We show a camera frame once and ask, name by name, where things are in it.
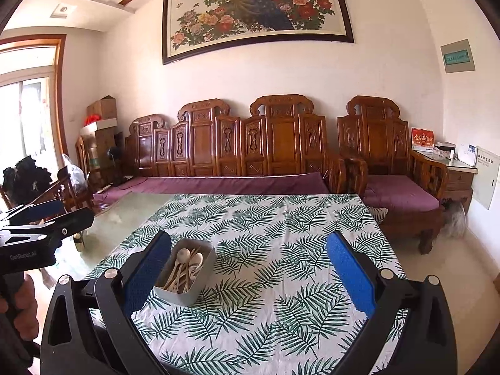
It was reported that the black standing fan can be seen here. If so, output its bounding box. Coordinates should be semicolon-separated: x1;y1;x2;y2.
106;146;128;187

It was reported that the black bag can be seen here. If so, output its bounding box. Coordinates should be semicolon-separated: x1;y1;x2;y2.
2;155;52;204

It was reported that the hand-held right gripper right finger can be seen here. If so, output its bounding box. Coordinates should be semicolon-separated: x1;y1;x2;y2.
326;231;458;375

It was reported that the wooden side table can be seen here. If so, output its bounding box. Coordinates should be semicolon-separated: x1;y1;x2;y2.
424;150;478;208

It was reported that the long carved wooden sofa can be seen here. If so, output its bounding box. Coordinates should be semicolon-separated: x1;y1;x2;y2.
124;94;349;197

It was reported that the stack of cardboard boxes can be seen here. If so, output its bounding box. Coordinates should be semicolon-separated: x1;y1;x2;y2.
76;129;126;189

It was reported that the white telephone device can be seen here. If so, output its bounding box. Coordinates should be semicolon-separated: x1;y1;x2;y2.
457;144;478;167

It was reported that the person's left hand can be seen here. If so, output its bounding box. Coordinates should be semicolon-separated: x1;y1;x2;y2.
16;274;39;317

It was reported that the clear plastic bag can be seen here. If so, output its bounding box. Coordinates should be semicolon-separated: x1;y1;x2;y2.
62;153;85;194

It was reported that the brown cardboard box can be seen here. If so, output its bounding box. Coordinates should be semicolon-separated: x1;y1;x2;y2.
87;95;118;121

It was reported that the red desk card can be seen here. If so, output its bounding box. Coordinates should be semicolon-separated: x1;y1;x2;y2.
411;127;435;153

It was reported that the wooden door frame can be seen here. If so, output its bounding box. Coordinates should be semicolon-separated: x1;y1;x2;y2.
0;34;68;158

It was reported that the white fluffy bag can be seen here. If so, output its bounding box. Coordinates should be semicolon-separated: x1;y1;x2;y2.
441;201;468;239

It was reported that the white box with red items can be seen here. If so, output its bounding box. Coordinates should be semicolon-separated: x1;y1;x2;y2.
80;114;118;132

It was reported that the framed peacock flower painting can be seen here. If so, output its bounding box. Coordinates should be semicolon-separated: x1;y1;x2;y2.
162;0;355;66

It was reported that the white wall electrical box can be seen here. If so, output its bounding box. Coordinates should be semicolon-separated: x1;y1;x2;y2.
471;146;500;210

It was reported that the long purple seat cushion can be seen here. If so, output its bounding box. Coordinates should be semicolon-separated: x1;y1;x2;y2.
94;172;331;212

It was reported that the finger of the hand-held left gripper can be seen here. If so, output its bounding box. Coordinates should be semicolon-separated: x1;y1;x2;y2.
37;207;95;245
7;199;65;226

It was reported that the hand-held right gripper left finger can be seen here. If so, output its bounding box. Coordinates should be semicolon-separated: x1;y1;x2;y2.
39;230;173;375

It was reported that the wooden side chair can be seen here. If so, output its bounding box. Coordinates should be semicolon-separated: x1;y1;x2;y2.
0;168;95;224

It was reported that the grey wall panel box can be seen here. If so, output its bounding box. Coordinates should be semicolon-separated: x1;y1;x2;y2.
441;39;477;74

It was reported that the square purple seat cushion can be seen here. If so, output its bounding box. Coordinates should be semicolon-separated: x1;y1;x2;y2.
363;174;440;213

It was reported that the grey metal tray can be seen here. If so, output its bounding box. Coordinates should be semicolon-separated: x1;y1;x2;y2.
152;237;217;308

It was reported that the leaf print tablecloth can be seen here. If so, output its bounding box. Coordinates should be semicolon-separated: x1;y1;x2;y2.
82;193;409;375

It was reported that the carved wooden armchair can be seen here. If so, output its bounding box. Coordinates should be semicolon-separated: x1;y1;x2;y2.
337;96;450;255

